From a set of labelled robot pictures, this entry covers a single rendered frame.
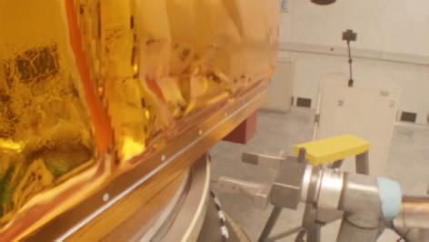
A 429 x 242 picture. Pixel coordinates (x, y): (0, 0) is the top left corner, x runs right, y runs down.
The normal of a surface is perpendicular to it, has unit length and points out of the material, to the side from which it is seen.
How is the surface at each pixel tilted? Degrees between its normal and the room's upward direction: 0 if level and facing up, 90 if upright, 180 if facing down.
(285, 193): 90
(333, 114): 90
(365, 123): 90
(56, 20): 90
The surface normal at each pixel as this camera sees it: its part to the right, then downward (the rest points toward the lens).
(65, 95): 0.93, 0.14
